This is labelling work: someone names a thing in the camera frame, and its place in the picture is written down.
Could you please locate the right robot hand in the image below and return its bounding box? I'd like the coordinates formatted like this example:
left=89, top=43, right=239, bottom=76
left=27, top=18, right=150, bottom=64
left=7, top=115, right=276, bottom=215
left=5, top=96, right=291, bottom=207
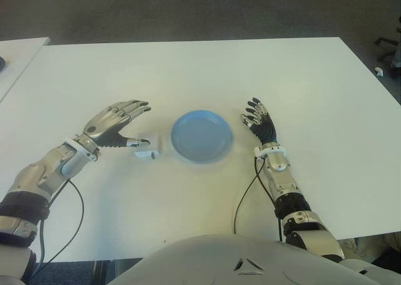
left=239, top=95, right=278, bottom=145

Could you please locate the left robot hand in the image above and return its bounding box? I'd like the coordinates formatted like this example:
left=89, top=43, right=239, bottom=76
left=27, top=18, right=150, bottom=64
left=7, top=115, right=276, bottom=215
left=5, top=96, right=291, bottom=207
left=75, top=99, right=153, bottom=148

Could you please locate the white charger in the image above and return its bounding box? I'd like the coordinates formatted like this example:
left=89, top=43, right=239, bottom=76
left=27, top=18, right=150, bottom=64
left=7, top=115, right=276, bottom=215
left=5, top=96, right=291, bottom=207
left=133, top=133, right=161, bottom=160

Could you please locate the blue plate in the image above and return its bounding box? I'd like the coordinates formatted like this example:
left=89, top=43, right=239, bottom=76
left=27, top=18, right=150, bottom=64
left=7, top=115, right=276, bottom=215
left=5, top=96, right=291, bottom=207
left=170, top=110, right=234, bottom=165

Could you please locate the white side table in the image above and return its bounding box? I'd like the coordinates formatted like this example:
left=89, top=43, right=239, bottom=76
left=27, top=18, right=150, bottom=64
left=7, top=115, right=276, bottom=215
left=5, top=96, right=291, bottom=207
left=0, top=36, right=51, bottom=104

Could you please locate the grey robot torso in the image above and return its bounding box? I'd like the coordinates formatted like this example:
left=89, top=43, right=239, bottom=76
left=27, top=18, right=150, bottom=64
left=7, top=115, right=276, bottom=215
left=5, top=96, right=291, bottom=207
left=106, top=234, right=383, bottom=285

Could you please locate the white patterned shoe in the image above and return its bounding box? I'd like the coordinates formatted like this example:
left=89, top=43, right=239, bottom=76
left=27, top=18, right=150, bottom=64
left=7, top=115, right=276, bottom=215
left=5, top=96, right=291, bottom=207
left=341, top=237, right=372, bottom=257

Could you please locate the black office chair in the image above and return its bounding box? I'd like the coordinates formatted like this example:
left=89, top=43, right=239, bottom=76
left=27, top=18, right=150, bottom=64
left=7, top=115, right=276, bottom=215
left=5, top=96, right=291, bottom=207
left=375, top=24, right=401, bottom=68

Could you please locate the person in beige trousers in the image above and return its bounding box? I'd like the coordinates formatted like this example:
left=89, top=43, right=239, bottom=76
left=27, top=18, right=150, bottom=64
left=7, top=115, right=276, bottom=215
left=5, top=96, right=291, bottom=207
left=371, top=231, right=401, bottom=267

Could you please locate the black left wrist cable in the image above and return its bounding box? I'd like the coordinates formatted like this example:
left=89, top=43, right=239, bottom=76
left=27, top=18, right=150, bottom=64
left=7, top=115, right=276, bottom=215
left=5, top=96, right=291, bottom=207
left=31, top=178, right=85, bottom=279

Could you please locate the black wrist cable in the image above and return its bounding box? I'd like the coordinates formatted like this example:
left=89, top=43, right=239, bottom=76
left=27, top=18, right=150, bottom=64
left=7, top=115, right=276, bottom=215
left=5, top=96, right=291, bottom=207
left=233, top=155, right=283, bottom=242
left=31, top=178, right=85, bottom=279

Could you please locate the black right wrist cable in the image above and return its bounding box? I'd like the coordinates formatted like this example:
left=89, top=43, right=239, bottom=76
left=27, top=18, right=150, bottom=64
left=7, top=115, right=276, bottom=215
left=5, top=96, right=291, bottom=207
left=233, top=155, right=283, bottom=242

